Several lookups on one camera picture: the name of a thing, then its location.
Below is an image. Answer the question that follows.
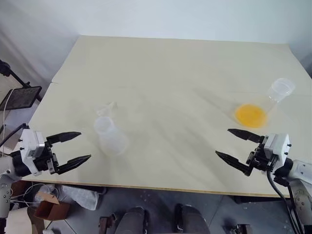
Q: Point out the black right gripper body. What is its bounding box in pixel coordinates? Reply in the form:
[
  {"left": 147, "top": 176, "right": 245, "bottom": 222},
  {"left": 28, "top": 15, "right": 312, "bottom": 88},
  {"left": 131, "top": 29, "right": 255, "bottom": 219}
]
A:
[{"left": 246, "top": 142, "right": 278, "bottom": 173}]

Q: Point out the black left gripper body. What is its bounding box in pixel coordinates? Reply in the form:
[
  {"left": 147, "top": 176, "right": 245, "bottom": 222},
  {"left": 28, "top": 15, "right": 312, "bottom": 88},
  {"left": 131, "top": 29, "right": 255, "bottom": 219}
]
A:
[{"left": 33, "top": 139, "right": 59, "bottom": 175}]

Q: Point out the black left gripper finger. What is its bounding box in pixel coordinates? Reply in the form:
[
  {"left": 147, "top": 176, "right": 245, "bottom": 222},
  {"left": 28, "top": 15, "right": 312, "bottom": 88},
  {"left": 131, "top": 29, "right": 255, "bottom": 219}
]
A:
[
  {"left": 47, "top": 131, "right": 82, "bottom": 147},
  {"left": 57, "top": 154, "right": 92, "bottom": 175}
]

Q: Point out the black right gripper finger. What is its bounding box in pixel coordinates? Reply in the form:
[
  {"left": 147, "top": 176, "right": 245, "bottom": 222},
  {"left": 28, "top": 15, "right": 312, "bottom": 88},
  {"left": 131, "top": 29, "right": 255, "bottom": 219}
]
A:
[
  {"left": 214, "top": 150, "right": 254, "bottom": 177},
  {"left": 227, "top": 128, "right": 265, "bottom": 145}
]

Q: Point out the large clear conical flask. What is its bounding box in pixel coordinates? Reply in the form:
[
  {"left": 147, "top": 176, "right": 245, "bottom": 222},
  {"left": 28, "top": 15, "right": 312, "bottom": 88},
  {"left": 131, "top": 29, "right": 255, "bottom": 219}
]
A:
[{"left": 234, "top": 78, "right": 296, "bottom": 129}]

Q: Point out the small translucent conical flask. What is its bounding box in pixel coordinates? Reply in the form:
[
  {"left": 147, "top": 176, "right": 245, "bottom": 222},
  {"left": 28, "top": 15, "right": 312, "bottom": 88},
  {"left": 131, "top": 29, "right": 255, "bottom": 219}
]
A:
[{"left": 93, "top": 116, "right": 129, "bottom": 156}]

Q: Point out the white foam wrap sheet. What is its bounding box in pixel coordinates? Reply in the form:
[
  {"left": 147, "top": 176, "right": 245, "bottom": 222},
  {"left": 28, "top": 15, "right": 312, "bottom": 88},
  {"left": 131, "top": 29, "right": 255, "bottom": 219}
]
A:
[{"left": 60, "top": 185, "right": 103, "bottom": 211}]

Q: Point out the brown cardboard box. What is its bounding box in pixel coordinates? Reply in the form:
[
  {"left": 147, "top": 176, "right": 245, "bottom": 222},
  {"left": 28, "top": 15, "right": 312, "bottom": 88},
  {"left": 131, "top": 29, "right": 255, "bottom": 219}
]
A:
[{"left": 33, "top": 191, "right": 72, "bottom": 222}]

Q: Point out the black flat tablet panel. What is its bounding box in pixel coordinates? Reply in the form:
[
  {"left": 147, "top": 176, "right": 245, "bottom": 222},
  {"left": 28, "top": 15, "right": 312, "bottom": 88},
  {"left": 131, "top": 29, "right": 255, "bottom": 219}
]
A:
[{"left": 0, "top": 86, "right": 42, "bottom": 111}]

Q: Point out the dark rounded shape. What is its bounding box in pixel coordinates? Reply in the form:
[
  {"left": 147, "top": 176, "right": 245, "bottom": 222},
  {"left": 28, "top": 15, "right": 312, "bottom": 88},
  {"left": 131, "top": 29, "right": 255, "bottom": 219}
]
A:
[
  {"left": 174, "top": 203, "right": 211, "bottom": 234},
  {"left": 114, "top": 206, "right": 150, "bottom": 234}
]

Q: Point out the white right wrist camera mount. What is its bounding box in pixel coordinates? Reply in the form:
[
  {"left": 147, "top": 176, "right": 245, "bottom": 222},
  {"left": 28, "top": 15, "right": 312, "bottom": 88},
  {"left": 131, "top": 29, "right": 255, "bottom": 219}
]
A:
[{"left": 264, "top": 133, "right": 292, "bottom": 167}]

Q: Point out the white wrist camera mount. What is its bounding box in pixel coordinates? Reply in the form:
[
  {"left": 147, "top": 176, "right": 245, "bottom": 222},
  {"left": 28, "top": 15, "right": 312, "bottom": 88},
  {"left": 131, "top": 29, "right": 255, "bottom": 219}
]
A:
[
  {"left": 19, "top": 129, "right": 47, "bottom": 172},
  {"left": 264, "top": 133, "right": 292, "bottom": 167}
]

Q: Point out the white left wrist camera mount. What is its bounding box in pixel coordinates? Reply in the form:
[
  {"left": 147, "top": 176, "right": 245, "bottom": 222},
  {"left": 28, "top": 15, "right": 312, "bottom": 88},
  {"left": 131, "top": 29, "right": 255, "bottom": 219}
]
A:
[{"left": 19, "top": 129, "right": 47, "bottom": 172}]

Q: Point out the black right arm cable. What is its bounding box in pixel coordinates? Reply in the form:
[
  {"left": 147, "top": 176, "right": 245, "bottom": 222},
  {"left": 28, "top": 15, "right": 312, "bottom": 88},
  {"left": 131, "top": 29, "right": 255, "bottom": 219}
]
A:
[{"left": 266, "top": 170, "right": 304, "bottom": 234}]

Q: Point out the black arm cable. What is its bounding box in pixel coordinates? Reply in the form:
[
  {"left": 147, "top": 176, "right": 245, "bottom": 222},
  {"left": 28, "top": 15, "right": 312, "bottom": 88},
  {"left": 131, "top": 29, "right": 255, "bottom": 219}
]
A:
[
  {"left": 266, "top": 170, "right": 304, "bottom": 234},
  {"left": 0, "top": 123, "right": 28, "bottom": 147}
]

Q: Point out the white cable tangle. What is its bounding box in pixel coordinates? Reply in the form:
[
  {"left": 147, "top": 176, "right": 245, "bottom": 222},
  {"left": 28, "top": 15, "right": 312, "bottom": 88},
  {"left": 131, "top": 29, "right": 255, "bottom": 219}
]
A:
[{"left": 10, "top": 182, "right": 60, "bottom": 211}]

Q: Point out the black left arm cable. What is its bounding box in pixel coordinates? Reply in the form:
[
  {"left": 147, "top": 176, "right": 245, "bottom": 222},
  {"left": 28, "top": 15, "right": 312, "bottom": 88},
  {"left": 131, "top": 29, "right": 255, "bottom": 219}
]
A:
[{"left": 0, "top": 123, "right": 28, "bottom": 147}]

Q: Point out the brown metal bracket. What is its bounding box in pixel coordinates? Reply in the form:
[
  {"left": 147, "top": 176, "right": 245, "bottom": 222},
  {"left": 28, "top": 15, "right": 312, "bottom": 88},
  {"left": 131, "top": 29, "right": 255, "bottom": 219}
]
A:
[
  {"left": 226, "top": 222, "right": 252, "bottom": 234},
  {"left": 98, "top": 215, "right": 116, "bottom": 234}
]

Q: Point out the white cable at panel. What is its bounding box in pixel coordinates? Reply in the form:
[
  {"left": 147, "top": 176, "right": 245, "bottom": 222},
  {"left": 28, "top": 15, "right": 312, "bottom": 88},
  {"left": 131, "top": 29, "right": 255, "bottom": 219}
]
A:
[{"left": 2, "top": 89, "right": 16, "bottom": 139}]

